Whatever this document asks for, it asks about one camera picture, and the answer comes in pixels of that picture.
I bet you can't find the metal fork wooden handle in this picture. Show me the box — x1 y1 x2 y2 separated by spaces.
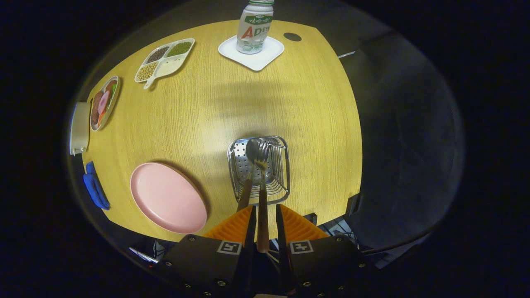
253 142 272 253

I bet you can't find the long brown meat piece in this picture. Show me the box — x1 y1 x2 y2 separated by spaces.
91 92 104 125

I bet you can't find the metal wire cutlery basket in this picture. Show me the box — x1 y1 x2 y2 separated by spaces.
227 135 291 206

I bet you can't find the white divided bean tray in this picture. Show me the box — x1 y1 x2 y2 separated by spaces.
134 38 196 90

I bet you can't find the white toaster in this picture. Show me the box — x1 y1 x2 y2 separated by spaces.
69 102 92 156

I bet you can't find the blue cloth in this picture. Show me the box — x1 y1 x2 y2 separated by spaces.
82 161 111 210

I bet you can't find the metal spoon wooden handle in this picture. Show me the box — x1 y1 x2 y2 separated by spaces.
237 139 262 212

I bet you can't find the pink round plate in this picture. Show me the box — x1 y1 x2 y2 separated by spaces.
130 162 207 234

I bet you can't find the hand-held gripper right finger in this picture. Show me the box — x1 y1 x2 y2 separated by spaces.
275 204 367 298

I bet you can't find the white square coaster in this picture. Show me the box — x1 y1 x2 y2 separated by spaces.
218 35 285 72

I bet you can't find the white oval food plate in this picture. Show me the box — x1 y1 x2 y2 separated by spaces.
90 75 120 132

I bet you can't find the white drink bottle green cap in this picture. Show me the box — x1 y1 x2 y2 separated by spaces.
236 0 275 55

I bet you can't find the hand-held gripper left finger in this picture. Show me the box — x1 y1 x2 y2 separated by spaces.
155 205 257 298

